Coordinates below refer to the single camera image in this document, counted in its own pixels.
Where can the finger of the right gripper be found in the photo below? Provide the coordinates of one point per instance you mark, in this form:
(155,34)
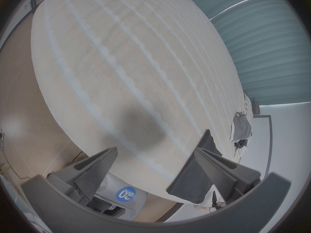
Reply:
(214,197)

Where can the grey bedside table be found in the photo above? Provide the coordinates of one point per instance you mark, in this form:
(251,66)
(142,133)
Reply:
(255,105)

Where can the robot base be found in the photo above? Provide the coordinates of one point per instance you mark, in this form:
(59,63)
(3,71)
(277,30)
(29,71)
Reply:
(126,193)

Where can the white printed pillow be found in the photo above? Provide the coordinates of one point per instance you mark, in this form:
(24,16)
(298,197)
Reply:
(249,108)

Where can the black shiny garment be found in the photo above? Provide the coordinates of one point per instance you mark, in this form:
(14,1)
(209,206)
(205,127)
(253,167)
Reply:
(240,143)

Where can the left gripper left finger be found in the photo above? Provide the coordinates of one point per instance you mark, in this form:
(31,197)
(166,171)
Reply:
(90,176)

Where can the black polo shirt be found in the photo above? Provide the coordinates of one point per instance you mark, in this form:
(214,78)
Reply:
(189,178)

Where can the bed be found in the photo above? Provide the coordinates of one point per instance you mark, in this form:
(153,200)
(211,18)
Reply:
(121,69)

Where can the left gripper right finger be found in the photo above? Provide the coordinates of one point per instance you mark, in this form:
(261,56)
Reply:
(224,178)

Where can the grey and white garment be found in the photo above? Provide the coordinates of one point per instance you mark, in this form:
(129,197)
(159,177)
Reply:
(241,127)

